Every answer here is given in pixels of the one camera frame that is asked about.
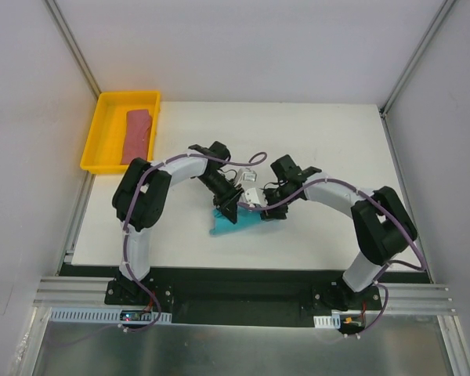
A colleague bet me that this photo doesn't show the cyan t shirt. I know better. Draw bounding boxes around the cyan t shirt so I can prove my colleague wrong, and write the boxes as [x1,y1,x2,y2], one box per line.
[209,208,263,237]

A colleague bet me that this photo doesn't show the yellow plastic bin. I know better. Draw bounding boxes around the yellow plastic bin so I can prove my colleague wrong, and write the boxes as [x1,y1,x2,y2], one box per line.
[80,91,161,175]

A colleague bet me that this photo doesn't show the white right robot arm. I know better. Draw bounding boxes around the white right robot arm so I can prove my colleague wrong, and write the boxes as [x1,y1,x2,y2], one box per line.
[261,154,418,311]

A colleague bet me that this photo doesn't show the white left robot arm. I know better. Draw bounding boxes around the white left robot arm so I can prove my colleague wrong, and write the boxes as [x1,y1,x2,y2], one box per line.
[112,141,243,305]

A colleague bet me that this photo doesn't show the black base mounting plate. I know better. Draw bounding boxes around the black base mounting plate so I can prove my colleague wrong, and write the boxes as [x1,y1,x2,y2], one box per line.
[103,266,383,328]

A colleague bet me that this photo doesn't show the red folded t shirt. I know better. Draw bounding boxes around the red folded t shirt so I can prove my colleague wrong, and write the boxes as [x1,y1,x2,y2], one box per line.
[121,109,152,165]

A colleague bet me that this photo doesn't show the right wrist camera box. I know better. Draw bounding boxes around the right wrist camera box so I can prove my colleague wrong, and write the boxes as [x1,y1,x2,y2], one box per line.
[243,188,267,207]

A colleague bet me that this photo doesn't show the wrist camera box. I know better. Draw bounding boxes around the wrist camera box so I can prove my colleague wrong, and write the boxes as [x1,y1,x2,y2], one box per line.
[235,167,258,184]
[243,188,267,207]

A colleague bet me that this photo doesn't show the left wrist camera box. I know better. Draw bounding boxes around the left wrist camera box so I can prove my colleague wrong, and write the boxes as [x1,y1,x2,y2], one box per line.
[235,167,258,184]

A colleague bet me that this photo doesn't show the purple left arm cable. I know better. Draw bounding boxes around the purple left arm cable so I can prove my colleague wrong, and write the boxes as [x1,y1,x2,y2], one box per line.
[119,151,268,334]

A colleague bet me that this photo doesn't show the right white cable duct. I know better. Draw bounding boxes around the right white cable duct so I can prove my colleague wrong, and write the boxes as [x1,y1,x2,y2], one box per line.
[313,314,341,330]

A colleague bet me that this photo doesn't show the aluminium front rail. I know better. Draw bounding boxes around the aluminium front rail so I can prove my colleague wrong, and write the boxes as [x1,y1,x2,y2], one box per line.
[33,277,457,316]

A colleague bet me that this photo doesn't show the left grey cable duct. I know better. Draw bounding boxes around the left grey cable duct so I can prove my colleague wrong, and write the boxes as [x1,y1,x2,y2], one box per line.
[50,308,172,325]

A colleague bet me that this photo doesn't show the right aluminium corner post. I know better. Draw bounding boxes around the right aluminium corner post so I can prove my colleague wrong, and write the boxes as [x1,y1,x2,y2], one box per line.
[379,0,458,119]

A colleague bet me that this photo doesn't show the aluminium corner post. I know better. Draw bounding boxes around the aluminium corner post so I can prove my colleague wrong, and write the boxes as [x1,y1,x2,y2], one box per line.
[42,0,101,99]
[379,0,458,119]

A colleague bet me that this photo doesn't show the left aluminium corner post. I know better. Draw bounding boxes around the left aluminium corner post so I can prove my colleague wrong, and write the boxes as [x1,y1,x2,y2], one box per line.
[42,0,101,99]

